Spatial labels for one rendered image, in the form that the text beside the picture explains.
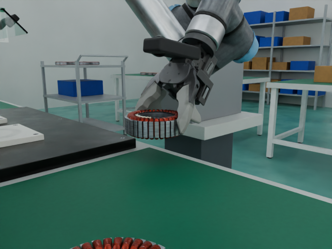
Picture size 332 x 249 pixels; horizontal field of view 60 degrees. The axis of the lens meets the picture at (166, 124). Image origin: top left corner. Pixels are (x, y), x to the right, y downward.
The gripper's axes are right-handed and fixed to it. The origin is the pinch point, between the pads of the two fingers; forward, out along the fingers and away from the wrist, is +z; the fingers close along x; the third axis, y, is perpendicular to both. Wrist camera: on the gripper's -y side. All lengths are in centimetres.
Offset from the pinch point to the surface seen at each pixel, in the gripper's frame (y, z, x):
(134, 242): -16.6, 15.1, -22.4
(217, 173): 5.7, 3.8, -13.2
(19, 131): -9.8, 11.3, 27.1
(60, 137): -4.2, 8.6, 20.3
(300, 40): 447, -387, 199
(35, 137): -8.9, 11.0, 20.6
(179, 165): 4.3, 4.9, -6.2
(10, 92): 142, -45, 559
